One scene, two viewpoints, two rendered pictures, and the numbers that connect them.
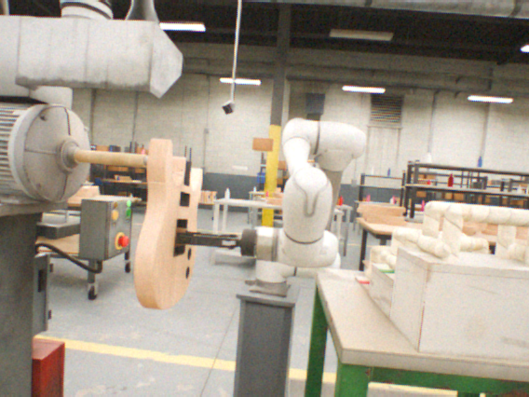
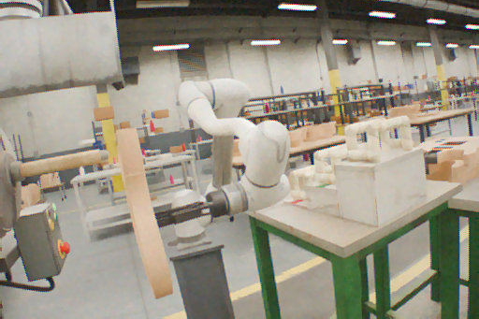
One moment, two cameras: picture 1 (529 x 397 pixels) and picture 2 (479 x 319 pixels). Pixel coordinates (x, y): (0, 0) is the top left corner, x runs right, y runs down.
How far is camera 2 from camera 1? 0.34 m
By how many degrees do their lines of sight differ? 28
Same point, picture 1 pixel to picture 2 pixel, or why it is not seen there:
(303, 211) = (276, 159)
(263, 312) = (198, 263)
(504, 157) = (284, 82)
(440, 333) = (384, 209)
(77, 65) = (33, 68)
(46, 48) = not seen: outside the picture
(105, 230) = (50, 243)
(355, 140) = (242, 91)
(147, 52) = (111, 42)
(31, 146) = not seen: outside the picture
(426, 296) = (375, 189)
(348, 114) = (162, 69)
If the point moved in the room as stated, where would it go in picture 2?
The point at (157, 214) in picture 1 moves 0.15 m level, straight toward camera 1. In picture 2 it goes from (145, 206) to (184, 213)
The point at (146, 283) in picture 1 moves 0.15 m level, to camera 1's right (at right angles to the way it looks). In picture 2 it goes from (163, 275) to (225, 253)
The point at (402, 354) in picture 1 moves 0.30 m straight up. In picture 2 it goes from (373, 232) to (360, 120)
